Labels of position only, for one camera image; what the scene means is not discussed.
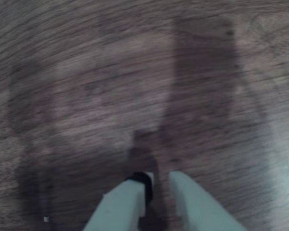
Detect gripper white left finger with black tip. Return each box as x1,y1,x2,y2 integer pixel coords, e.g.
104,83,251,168
83,171,155,231

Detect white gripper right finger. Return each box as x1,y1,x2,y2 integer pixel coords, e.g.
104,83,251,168
168,170,249,231

